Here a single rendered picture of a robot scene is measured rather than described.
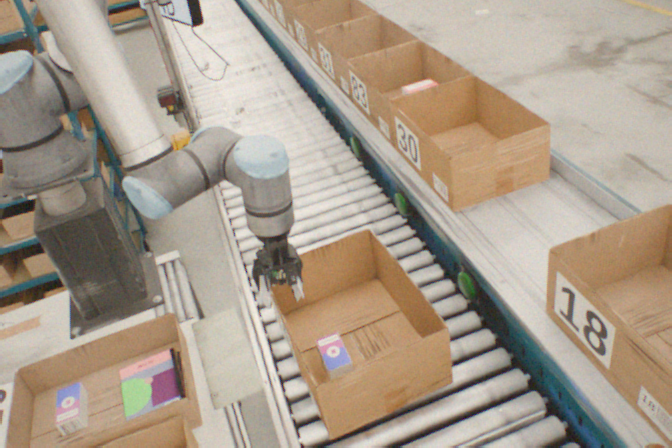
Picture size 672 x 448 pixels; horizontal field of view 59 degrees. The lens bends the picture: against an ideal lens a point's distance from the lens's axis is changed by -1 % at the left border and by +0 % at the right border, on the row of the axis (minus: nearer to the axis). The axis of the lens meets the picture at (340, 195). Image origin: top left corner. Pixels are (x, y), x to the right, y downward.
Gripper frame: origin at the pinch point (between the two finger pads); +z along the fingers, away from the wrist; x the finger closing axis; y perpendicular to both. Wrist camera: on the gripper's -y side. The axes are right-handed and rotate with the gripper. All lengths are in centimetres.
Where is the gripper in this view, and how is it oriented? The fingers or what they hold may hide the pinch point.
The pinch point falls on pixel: (281, 297)
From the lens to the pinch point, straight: 126.1
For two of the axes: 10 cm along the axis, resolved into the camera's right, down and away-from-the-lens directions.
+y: 3.2, 4.9, -8.1
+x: 9.5, -2.2, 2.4
